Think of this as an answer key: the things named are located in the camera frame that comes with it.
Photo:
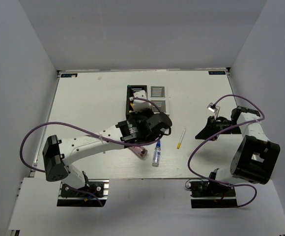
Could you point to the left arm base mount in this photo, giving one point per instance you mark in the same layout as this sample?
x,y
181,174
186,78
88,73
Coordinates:
x,y
95,194

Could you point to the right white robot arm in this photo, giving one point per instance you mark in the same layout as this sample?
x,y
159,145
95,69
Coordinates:
x,y
256,157

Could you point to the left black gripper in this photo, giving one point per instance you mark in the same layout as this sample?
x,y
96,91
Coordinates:
x,y
136,115

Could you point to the corner label sticker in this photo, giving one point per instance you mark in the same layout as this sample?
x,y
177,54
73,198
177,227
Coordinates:
x,y
69,75
217,72

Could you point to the pink cap candy tube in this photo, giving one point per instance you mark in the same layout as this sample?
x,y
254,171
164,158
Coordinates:
x,y
140,152

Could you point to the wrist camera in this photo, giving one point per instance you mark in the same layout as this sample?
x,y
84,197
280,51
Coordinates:
x,y
139,101
215,109

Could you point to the left corner label sticker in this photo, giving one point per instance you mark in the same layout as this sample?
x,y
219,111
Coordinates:
x,y
69,75

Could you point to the right corner label sticker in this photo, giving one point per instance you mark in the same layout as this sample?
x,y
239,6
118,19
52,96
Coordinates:
x,y
217,72

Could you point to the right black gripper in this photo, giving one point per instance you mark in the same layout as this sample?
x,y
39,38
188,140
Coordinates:
x,y
210,130

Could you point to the blue spray bottle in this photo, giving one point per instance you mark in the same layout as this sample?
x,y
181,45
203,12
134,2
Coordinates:
x,y
157,154

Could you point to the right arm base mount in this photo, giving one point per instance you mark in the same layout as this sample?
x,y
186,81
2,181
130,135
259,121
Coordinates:
x,y
206,194

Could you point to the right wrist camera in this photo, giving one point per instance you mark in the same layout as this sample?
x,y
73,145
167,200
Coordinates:
x,y
215,109

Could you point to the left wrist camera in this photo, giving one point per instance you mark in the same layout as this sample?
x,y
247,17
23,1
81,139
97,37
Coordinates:
x,y
139,101

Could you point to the white slotted pen holder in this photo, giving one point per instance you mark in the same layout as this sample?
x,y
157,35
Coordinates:
x,y
159,95

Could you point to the black slotted pen holder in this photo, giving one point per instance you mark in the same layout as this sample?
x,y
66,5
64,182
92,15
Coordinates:
x,y
136,88

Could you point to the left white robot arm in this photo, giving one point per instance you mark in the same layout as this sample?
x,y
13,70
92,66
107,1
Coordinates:
x,y
59,155

